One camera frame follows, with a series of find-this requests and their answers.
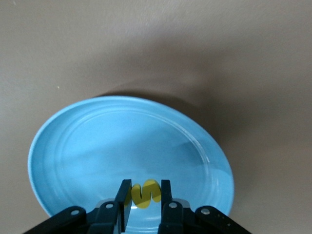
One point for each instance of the yellow foam letter s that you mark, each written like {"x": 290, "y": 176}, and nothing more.
{"x": 144, "y": 198}

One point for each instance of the blue round plate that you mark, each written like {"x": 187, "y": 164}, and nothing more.
{"x": 97, "y": 146}

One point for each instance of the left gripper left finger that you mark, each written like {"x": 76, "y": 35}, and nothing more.
{"x": 107, "y": 219}

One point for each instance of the brown table cover mat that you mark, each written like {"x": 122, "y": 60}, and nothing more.
{"x": 73, "y": 48}

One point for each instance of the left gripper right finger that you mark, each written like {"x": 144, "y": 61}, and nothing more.
{"x": 170, "y": 219}

